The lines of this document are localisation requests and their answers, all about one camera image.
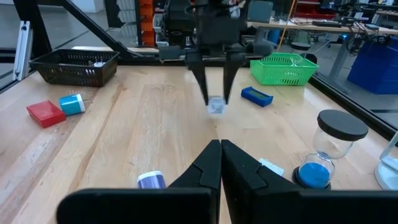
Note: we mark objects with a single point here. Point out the hourglass with blue sand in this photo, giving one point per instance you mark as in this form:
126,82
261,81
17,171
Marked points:
314,174

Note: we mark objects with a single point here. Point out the purple white charger plug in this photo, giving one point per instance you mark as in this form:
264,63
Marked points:
151,181

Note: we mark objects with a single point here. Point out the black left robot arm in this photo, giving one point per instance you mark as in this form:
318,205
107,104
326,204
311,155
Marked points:
177,18

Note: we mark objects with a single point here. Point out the silver aluminium extrusion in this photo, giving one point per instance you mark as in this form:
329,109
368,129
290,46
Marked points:
22,49

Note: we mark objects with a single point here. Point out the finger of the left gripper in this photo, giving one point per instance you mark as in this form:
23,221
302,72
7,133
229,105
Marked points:
199,74
231,74

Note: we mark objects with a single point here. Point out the black table frame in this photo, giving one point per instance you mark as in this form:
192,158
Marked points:
40,31

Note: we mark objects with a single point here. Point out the white small box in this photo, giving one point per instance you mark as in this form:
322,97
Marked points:
272,167

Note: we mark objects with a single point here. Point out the blue digital timer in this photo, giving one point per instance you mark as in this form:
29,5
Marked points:
257,97

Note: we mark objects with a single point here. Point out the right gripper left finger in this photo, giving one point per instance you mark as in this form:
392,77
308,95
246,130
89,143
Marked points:
199,199

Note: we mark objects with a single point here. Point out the green plastic basket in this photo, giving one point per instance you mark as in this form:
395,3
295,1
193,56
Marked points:
280,73

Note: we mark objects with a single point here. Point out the wooden desk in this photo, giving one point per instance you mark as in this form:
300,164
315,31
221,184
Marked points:
311,27

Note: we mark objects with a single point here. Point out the red small box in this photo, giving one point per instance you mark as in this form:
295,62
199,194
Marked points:
46,113

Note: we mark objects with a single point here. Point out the orange drawer unit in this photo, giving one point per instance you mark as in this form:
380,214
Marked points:
146,21

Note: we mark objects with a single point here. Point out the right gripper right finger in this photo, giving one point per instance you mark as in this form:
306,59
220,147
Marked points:
248,199

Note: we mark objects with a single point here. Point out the black plastic basket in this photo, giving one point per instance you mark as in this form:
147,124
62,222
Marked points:
74,68

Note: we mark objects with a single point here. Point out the blue bin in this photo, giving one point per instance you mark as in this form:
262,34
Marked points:
376,68

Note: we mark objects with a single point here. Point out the blue white charger plug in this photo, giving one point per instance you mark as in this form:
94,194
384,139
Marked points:
72,104

